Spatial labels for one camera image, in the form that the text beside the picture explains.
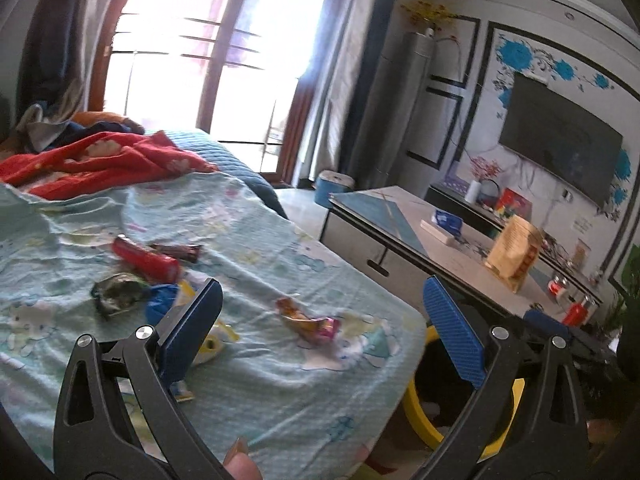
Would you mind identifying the marble top coffee table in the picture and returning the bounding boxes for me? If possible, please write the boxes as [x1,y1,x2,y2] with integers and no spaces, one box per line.
[320,186,604,322]

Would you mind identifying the yellow artificial flowers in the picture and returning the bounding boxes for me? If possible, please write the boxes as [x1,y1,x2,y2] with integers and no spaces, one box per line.
[400,0,459,29]

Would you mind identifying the grey cloth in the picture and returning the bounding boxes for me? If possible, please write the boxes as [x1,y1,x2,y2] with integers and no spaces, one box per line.
[17,104,74,154]

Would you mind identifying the cartoon printed bed sheet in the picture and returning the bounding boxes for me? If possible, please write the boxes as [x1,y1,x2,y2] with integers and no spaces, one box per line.
[0,172,427,480]

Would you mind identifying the blue tissue packet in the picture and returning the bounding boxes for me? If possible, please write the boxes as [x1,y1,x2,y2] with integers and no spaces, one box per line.
[432,210,464,236]

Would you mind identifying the small yellow blue wrapper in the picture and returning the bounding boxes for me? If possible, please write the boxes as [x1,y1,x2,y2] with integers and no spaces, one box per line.
[170,380,196,404]

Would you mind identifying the red gift box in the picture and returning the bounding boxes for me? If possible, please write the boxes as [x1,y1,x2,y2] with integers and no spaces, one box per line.
[495,187,534,222]

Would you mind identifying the green potted plant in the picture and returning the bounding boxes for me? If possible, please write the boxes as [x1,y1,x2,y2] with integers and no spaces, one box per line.
[607,245,640,342]

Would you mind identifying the blue quilted bed cover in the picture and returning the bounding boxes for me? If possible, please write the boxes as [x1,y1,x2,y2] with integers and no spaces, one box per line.
[150,129,289,219]

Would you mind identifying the red printed blanket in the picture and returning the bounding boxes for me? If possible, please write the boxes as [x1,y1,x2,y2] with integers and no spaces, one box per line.
[0,131,219,202]

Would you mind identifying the grey standing air conditioner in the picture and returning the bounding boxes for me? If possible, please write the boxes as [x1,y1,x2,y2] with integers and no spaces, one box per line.
[352,30,437,192]

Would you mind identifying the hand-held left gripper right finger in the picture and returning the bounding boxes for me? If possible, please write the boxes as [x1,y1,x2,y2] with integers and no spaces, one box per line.
[415,275,591,480]

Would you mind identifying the beige curtain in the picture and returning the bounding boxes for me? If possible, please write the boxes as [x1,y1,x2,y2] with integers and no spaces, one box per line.
[300,0,387,187]
[50,0,147,127]

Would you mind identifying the orange pink wrapper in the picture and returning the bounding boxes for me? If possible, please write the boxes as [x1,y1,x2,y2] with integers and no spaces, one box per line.
[276,297,344,347]

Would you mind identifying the kraft paper bag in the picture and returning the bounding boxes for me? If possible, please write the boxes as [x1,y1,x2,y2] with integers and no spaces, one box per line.
[486,216,544,295]

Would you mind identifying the black television cabinet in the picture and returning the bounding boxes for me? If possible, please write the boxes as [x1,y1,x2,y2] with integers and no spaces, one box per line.
[425,182,627,312]

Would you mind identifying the person's left hand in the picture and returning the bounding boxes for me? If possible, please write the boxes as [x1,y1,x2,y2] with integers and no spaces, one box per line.
[224,437,264,480]

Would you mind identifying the brown framed glass door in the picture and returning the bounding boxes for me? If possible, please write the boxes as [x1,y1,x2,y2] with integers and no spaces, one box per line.
[90,0,334,187]

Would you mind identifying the dark blue curtain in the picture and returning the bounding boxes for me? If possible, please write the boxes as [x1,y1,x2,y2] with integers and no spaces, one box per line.
[345,0,407,192]
[15,0,101,127]

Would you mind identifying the yellow rimmed black bin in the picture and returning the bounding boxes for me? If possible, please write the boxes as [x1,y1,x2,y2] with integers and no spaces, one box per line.
[402,320,527,465]

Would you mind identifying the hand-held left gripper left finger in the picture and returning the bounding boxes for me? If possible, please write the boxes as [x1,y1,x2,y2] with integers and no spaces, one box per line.
[52,277,236,480]

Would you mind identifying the orange pillow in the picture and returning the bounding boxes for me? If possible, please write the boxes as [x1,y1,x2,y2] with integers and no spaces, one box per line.
[70,111,146,134]

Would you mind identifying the red bottle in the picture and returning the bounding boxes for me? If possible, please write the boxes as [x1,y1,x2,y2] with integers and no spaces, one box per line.
[562,295,599,327]

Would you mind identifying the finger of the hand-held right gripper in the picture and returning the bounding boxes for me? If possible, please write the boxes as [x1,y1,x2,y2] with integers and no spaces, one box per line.
[524,309,571,341]

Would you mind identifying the black wall television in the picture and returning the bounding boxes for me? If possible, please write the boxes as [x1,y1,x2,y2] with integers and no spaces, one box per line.
[499,71,625,209]

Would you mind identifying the dark brown wrapper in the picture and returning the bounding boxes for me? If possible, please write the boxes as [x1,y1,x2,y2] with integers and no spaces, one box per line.
[150,242,204,264]

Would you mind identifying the white flat box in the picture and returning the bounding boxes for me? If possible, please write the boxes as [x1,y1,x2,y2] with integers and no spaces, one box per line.
[419,219,456,246]

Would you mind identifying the blue white plastic bucket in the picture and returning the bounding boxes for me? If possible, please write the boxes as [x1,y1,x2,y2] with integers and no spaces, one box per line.
[314,170,357,206]

